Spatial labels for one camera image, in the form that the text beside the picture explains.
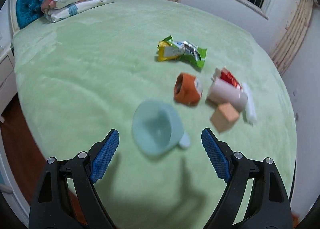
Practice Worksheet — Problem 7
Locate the orange plush toy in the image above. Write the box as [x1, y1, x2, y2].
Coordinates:
[174, 72, 203, 106]

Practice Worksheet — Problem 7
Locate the green blanket bed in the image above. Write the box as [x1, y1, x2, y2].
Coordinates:
[12, 0, 297, 228]

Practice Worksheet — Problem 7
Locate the folded floral quilt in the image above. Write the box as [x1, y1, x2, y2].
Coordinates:
[44, 0, 115, 23]

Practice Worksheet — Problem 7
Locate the light blue plastic cup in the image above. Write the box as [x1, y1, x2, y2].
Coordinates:
[132, 99, 191, 157]

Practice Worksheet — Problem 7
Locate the red snack wrapper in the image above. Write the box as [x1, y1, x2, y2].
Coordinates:
[212, 67, 242, 90]

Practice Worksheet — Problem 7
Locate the green yellow snack bag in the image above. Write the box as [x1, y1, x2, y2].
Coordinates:
[157, 36, 207, 70]

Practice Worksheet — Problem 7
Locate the white cylinder cup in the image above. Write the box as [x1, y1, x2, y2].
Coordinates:
[207, 78, 248, 112]

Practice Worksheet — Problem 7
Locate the cream nightstand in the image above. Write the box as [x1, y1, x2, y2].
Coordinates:
[0, 46, 17, 113]

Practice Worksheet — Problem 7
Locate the right floral curtain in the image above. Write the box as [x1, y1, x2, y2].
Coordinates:
[270, 0, 314, 76]

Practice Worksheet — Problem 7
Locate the wooden block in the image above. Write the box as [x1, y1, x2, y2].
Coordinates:
[210, 103, 240, 133]

